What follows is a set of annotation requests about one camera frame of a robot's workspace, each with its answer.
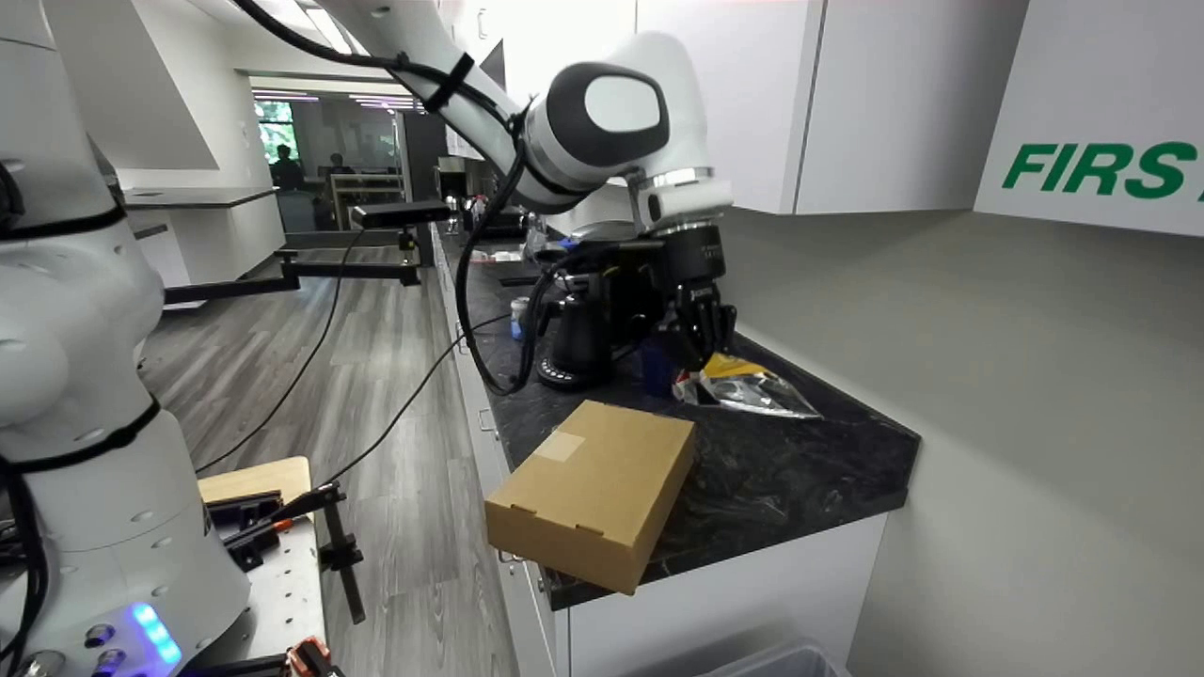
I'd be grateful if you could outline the orange black clamp left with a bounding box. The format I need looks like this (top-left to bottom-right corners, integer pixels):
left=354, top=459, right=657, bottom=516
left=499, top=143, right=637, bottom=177
left=206, top=483, right=366, bottom=625

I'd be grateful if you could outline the yellow orange Fritos chip bag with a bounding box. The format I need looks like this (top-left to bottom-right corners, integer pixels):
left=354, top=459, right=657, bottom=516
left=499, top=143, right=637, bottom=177
left=670, top=355, right=817, bottom=420

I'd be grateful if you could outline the white perforated mounting plate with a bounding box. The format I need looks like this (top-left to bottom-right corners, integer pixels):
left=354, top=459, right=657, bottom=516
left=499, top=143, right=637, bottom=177
left=186, top=511, right=333, bottom=677

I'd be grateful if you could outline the first aid sign cabinet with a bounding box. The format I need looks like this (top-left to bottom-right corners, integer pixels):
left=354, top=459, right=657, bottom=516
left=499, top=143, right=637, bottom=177
left=975, top=0, right=1204, bottom=236

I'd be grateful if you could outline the brown cardboard box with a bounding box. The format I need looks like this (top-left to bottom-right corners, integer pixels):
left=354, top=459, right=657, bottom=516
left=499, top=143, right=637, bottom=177
left=486, top=400, right=695, bottom=594

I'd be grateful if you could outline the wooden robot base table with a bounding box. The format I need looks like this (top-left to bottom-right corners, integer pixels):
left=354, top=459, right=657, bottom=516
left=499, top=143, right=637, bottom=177
left=200, top=454, right=314, bottom=506

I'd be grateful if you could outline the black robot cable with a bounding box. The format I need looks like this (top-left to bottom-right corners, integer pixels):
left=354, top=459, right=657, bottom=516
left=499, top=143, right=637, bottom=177
left=191, top=0, right=595, bottom=491

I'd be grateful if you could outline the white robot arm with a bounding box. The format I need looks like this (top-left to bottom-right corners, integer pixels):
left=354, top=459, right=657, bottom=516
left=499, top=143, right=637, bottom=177
left=0, top=0, right=705, bottom=677

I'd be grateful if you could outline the black coffee carafe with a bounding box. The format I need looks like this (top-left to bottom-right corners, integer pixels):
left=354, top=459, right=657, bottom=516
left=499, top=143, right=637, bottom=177
left=521, top=271, right=613, bottom=390

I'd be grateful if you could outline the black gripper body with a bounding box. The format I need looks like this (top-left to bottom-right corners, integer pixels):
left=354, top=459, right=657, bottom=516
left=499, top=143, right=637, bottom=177
left=655, top=222, right=739, bottom=368

